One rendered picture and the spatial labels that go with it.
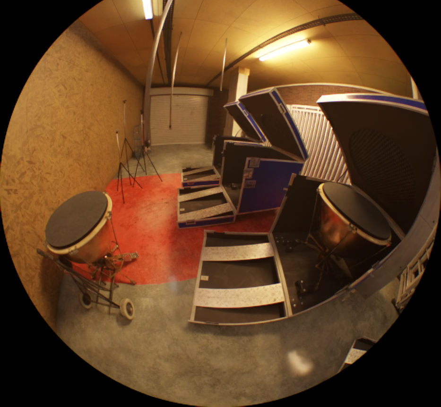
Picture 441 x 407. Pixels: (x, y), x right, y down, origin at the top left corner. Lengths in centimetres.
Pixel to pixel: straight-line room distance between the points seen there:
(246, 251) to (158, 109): 688
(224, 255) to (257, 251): 36
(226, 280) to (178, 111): 691
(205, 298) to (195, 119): 703
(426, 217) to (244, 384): 211
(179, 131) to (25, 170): 659
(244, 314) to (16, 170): 250
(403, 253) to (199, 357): 214
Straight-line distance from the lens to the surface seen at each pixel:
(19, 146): 191
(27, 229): 188
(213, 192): 224
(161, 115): 713
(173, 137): 717
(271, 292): 131
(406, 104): 89
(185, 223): 172
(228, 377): 143
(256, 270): 150
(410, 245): 200
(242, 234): 162
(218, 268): 144
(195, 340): 132
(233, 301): 127
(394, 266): 208
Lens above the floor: 131
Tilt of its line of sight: 29 degrees down
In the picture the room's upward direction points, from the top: 6 degrees clockwise
